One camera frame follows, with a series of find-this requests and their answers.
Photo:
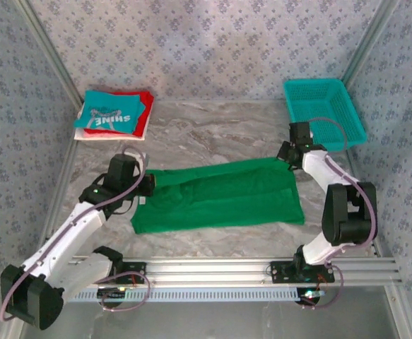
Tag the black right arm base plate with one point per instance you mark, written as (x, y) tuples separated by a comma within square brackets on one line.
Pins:
[(280, 272)]

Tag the aluminium corner post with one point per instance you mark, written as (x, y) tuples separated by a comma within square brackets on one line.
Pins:
[(368, 42), (50, 53)]

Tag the green t-shirt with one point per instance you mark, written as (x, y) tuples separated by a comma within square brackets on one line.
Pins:
[(219, 201)]

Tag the teal t-shirt with white print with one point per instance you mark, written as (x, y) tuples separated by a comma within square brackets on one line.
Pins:
[(103, 106)]

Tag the teal plastic basket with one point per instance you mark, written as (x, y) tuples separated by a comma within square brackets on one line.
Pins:
[(318, 102)]

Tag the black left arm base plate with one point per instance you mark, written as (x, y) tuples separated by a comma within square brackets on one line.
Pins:
[(135, 270)]

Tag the small controller circuit board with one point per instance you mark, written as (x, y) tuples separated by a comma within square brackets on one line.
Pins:
[(311, 294), (112, 291)]

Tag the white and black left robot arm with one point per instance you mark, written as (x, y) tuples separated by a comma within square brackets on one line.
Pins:
[(71, 233)]

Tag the aluminium mounting rail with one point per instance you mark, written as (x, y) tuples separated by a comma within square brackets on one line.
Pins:
[(209, 272)]

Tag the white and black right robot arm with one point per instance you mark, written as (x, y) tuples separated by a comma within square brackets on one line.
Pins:
[(315, 166)]

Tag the red folded t-shirt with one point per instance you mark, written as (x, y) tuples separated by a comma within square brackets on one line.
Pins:
[(145, 116)]

